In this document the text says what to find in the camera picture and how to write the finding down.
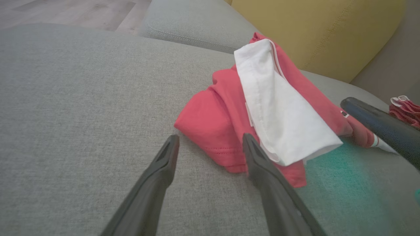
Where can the red and white shirt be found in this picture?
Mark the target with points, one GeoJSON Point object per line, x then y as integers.
{"type": "Point", "coordinates": [279, 108]}

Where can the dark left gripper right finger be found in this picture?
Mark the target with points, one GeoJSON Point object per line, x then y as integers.
{"type": "Point", "coordinates": [279, 203]}

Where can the taupe sofa backrest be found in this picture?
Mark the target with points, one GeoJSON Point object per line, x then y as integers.
{"type": "Point", "coordinates": [397, 59]}

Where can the grey sofa back cushion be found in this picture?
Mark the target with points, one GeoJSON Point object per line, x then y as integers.
{"type": "Point", "coordinates": [190, 23]}

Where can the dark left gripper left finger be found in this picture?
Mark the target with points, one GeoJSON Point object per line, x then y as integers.
{"type": "Point", "coordinates": [147, 196]}

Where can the yellow sofa cushion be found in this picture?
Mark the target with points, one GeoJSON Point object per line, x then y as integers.
{"type": "Point", "coordinates": [321, 29]}

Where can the red striped cloth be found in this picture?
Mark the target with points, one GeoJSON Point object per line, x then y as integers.
{"type": "Point", "coordinates": [408, 111]}

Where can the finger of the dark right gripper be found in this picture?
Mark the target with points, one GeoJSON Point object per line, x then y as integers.
{"type": "Point", "coordinates": [387, 127]}

